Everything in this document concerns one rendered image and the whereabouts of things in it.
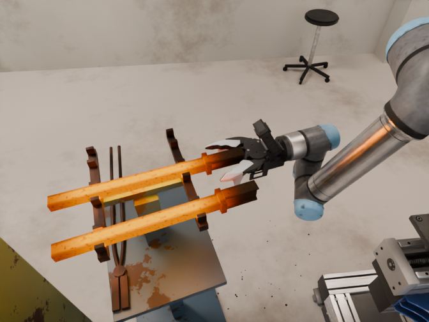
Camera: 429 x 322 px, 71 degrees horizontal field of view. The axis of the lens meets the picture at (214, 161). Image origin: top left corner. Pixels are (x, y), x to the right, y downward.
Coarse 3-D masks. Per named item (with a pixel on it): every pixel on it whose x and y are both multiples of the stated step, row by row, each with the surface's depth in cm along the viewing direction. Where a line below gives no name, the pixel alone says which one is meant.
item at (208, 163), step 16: (192, 160) 73; (208, 160) 72; (224, 160) 73; (240, 160) 76; (128, 176) 70; (144, 176) 70; (160, 176) 70; (176, 176) 71; (64, 192) 67; (80, 192) 67; (96, 192) 67; (112, 192) 68
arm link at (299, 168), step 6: (294, 162) 92; (300, 162) 86; (306, 162) 84; (312, 162) 84; (318, 162) 84; (294, 168) 90; (300, 168) 85; (306, 168) 84; (312, 168) 84; (318, 168) 84; (294, 174) 87; (300, 174) 83; (294, 180) 86
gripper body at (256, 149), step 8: (280, 136) 79; (248, 144) 77; (256, 144) 77; (264, 144) 76; (280, 144) 79; (288, 144) 77; (248, 152) 75; (256, 152) 75; (264, 152) 75; (280, 152) 78; (288, 152) 77; (272, 160) 80; (280, 160) 80; (288, 160) 79; (264, 168) 77; (272, 168) 82
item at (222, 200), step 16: (224, 192) 65; (240, 192) 65; (256, 192) 68; (176, 208) 64; (192, 208) 64; (208, 208) 64; (224, 208) 65; (128, 224) 61; (144, 224) 61; (160, 224) 62; (64, 240) 59; (80, 240) 59; (96, 240) 59; (112, 240) 60; (64, 256) 58
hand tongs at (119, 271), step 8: (112, 152) 112; (120, 152) 112; (112, 160) 109; (120, 160) 109; (112, 168) 106; (120, 168) 106; (112, 176) 104; (120, 176) 103; (112, 208) 95; (120, 208) 95; (112, 216) 93; (112, 224) 91; (112, 248) 86; (120, 256) 84; (120, 264) 82; (120, 272) 81; (112, 280) 79; (120, 280) 79; (112, 288) 78; (128, 288) 79; (112, 296) 76; (128, 296) 77; (112, 304) 75; (128, 304) 75
